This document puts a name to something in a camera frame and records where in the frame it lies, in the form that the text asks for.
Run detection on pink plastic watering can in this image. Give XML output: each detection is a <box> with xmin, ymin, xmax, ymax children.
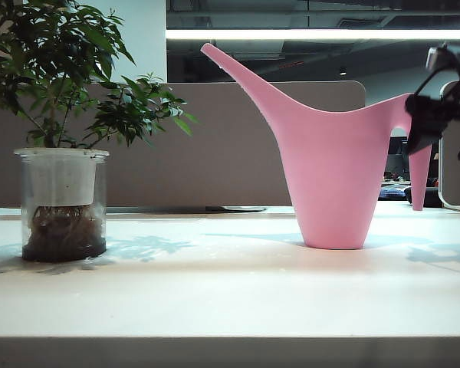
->
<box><xmin>199</xmin><ymin>42</ymin><xmax>433</xmax><ymax>251</ymax></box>

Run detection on white inner plant pot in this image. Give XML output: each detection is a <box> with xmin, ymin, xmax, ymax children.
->
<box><xmin>21</xmin><ymin>149</ymin><xmax>100</xmax><ymax>209</ymax></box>

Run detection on green leafy plant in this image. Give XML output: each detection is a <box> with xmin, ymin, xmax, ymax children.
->
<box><xmin>0</xmin><ymin>0</ymin><xmax>199</xmax><ymax>151</ymax></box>

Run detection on white-edged brown divider panel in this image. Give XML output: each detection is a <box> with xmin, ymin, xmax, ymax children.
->
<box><xmin>438</xmin><ymin>80</ymin><xmax>460</xmax><ymax>212</ymax></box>

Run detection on blue background object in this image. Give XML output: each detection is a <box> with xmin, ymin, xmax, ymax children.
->
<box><xmin>378</xmin><ymin>182</ymin><xmax>412</xmax><ymax>201</ymax></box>

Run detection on long ceiling light strip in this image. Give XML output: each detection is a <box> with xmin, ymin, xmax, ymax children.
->
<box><xmin>165</xmin><ymin>28</ymin><xmax>460</xmax><ymax>41</ymax></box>

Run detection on dark flat partition foot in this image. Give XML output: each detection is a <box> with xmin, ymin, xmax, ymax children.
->
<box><xmin>107</xmin><ymin>205</ymin><xmax>268</xmax><ymax>215</ymax></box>

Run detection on brown desk partition panel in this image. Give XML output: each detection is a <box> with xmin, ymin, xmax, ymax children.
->
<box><xmin>0</xmin><ymin>80</ymin><xmax>367</xmax><ymax>210</ymax></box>

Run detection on clear glass outer jar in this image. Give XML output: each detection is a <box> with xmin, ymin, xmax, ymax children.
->
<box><xmin>13</xmin><ymin>147</ymin><xmax>110</xmax><ymax>264</ymax></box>

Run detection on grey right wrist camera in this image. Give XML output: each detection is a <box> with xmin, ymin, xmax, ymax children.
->
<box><xmin>425</xmin><ymin>45</ymin><xmax>450</xmax><ymax>72</ymax></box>

